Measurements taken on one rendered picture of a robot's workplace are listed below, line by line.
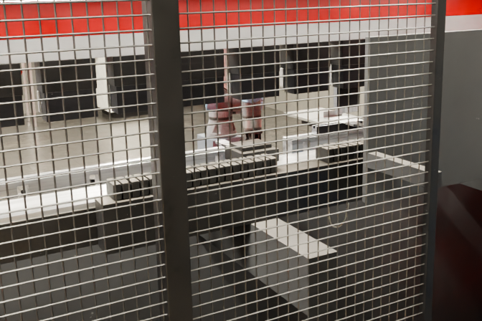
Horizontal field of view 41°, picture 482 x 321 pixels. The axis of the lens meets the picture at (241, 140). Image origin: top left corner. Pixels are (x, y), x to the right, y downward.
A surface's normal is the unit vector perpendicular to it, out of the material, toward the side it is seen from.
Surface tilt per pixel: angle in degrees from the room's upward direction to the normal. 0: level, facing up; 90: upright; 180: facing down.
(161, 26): 90
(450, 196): 90
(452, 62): 90
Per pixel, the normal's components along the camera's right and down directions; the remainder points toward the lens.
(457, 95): 0.48, 0.18
